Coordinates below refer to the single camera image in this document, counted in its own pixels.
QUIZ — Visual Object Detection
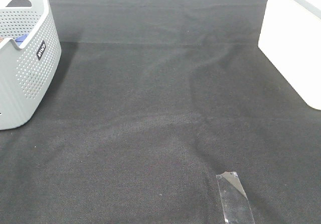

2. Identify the blue towel in basket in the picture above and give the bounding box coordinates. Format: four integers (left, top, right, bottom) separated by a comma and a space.
15, 34, 29, 46

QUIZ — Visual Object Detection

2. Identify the black table cloth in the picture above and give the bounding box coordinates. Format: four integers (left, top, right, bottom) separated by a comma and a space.
1, 0, 320, 223

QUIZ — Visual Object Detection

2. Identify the clear tape strip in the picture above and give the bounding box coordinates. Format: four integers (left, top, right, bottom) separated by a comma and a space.
216, 172, 255, 224

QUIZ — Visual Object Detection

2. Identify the grey perforated laundry basket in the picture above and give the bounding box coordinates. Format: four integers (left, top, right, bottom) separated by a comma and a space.
1, 0, 61, 130

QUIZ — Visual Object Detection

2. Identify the white plastic storage box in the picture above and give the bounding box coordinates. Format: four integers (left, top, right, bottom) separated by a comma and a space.
258, 0, 320, 109

